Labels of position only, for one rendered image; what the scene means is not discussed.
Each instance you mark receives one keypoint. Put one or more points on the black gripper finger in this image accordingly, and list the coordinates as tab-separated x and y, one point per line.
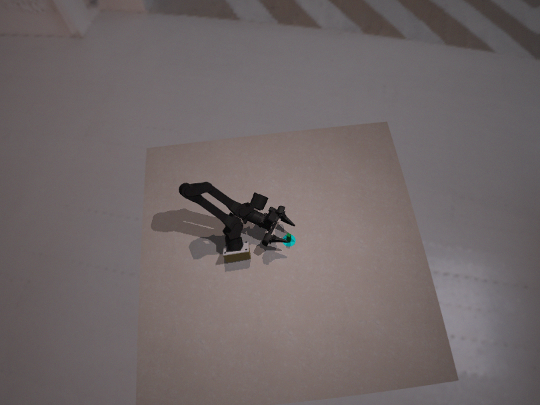
286	220
277	239

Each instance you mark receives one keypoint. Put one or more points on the cyan circle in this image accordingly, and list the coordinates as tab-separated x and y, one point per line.
289	243

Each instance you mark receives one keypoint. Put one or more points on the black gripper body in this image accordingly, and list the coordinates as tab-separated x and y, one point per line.
268	235

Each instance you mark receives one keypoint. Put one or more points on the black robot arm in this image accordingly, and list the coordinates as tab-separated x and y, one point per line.
233	224

